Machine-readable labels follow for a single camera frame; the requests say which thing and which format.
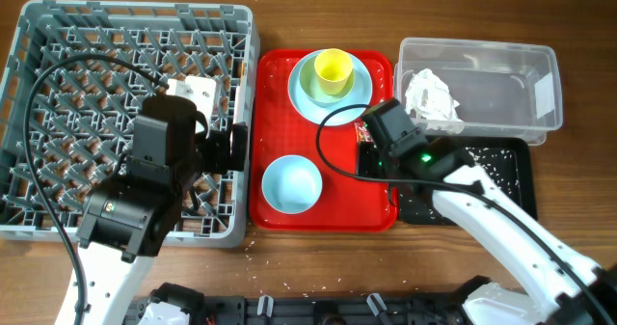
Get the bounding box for green plastic bowl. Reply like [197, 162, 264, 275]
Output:
[299, 54, 355, 107]

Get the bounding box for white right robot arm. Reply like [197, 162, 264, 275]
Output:
[362, 99, 616, 324]

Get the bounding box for light blue plate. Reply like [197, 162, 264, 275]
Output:
[287, 49, 374, 127]

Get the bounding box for red serving tray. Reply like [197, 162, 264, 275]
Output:
[249, 49, 397, 232]

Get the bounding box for light blue food bowl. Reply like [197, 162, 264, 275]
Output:
[261, 154, 323, 215]

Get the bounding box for clear plastic bin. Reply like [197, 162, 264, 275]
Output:
[394, 38, 563, 145]

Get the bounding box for black tray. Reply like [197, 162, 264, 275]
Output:
[395, 135, 539, 227]

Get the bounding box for yellow plastic cup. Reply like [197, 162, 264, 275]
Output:
[314, 48, 353, 95]

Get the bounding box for white napkin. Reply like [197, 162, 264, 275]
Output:
[405, 68, 464, 134]

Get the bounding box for grey dishwasher rack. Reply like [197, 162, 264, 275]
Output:
[1, 0, 260, 241]

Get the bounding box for white plastic fork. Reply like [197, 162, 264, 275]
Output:
[233, 86, 245, 123]

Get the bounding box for red snack wrapper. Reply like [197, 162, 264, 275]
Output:
[354, 122, 373, 143]

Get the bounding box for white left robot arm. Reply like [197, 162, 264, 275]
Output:
[56, 75, 249, 324]

